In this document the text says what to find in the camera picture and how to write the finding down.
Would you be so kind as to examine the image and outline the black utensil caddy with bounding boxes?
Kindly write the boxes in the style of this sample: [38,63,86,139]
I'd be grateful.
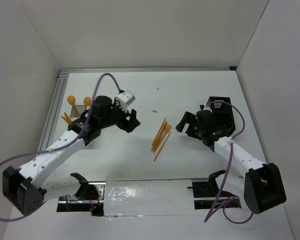
[208,96,236,135]

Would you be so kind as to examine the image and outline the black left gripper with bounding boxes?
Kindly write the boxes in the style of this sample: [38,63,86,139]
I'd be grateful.
[99,99,141,133]

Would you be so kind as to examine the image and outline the white tape sheet front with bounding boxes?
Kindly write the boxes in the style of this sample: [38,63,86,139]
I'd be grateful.
[103,179,196,217]

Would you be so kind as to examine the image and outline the aluminium rail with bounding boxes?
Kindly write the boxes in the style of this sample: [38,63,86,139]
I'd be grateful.
[59,66,238,75]
[38,70,69,151]

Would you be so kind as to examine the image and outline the white utensil caddy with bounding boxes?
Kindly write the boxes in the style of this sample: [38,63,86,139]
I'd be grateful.
[62,104,90,125]

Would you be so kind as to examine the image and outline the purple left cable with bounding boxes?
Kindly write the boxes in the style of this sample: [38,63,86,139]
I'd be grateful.
[0,72,126,223]

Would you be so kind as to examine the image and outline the aluminium rail left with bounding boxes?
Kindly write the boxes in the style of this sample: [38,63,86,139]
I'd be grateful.
[38,70,69,151]

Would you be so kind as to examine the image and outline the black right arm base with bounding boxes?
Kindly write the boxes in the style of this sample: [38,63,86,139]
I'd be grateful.
[187,170,241,210]

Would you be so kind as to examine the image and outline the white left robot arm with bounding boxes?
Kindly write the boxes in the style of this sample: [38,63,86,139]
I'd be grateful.
[2,91,140,216]

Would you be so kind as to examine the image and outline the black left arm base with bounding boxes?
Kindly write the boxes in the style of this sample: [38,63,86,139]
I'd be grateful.
[56,172,106,217]

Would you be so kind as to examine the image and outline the orange plastic fork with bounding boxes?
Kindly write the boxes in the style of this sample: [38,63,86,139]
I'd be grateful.
[155,124,172,151]
[151,120,168,153]

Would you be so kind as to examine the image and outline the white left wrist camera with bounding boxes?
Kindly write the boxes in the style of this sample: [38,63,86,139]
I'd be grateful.
[114,91,136,111]

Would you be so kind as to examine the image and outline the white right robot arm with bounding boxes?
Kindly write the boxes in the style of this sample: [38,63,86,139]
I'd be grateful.
[175,103,287,215]

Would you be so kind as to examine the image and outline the orange plastic fork right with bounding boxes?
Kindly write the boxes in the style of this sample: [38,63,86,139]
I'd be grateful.
[155,124,172,151]

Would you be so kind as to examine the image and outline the orange plastic fork left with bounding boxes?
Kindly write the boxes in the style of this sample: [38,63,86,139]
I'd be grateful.
[151,120,168,153]

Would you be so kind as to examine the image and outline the aluminium rail back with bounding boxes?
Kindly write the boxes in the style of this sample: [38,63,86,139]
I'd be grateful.
[59,66,238,75]

